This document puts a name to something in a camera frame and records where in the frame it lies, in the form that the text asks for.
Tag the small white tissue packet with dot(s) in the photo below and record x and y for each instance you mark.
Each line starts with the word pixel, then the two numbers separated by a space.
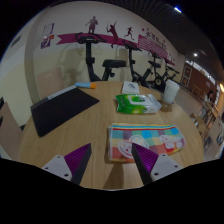
pixel 130 87

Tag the black exercise bike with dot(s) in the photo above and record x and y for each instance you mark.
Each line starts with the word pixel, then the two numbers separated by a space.
pixel 132 61
pixel 156 80
pixel 170 74
pixel 89 60

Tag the white paper cup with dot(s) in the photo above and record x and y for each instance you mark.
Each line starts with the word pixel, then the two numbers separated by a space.
pixel 171 90

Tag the glowing orange wall lamp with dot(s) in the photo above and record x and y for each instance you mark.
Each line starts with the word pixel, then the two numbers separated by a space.
pixel 222 87

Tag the colourful checked towel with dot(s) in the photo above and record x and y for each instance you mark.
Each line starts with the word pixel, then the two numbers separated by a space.
pixel 150 136

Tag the person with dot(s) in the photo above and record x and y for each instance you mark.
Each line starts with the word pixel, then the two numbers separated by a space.
pixel 210 96

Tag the brown tape roll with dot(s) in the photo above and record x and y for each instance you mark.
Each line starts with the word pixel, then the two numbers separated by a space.
pixel 165 107

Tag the black flat pad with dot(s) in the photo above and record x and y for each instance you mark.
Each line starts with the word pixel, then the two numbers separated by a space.
pixel 60 110

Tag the group of wooden chairs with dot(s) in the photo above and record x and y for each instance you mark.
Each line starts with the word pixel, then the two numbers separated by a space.
pixel 210 126

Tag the beige chair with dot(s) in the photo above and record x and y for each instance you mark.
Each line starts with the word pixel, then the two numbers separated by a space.
pixel 50 83
pixel 8 133

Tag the dark framed notice board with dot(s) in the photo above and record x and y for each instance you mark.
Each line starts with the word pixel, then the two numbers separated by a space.
pixel 186 76

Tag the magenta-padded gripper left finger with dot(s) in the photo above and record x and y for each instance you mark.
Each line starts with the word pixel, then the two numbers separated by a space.
pixel 61 165

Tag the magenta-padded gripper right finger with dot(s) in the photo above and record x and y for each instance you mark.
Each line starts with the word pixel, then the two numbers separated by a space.
pixel 160 165

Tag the small wall poster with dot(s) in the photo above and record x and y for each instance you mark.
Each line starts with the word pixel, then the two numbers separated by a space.
pixel 47 36

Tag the green white wet wipes pack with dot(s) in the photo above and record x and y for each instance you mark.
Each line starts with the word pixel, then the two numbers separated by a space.
pixel 136 103

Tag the blue orange tube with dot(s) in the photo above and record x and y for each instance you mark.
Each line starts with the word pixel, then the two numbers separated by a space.
pixel 85 85

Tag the bright ceiling light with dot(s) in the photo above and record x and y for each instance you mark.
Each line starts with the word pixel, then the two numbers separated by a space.
pixel 177 9
pixel 195 54

